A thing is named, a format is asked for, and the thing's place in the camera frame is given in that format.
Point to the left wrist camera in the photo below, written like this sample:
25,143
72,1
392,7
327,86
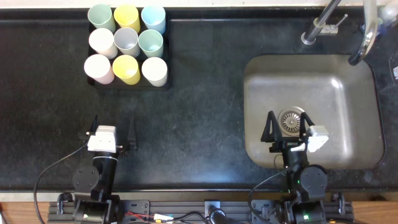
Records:
102,140

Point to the steel sink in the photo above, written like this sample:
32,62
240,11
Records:
342,93

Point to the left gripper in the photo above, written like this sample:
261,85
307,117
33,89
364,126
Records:
122,150

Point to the white cup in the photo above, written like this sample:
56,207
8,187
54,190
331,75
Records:
154,70
101,40

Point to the mounting rail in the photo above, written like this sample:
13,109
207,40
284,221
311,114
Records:
186,211

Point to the blue cup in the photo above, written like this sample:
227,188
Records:
153,15

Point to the black tray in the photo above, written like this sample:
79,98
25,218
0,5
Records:
168,43

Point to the steel tap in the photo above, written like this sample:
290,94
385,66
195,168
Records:
371,31

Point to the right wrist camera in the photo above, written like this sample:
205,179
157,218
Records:
317,137

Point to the yellow cup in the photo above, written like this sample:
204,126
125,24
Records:
126,15
126,67

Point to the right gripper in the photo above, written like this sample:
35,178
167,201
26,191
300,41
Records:
283,145

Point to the grey cup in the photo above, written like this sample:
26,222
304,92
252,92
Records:
126,39

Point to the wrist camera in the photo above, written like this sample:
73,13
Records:
317,137
102,140

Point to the blue soap bottle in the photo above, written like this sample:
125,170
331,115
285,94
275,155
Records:
388,14

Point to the pink cup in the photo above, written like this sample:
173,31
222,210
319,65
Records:
98,67

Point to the green cup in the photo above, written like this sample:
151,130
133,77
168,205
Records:
150,42
99,15

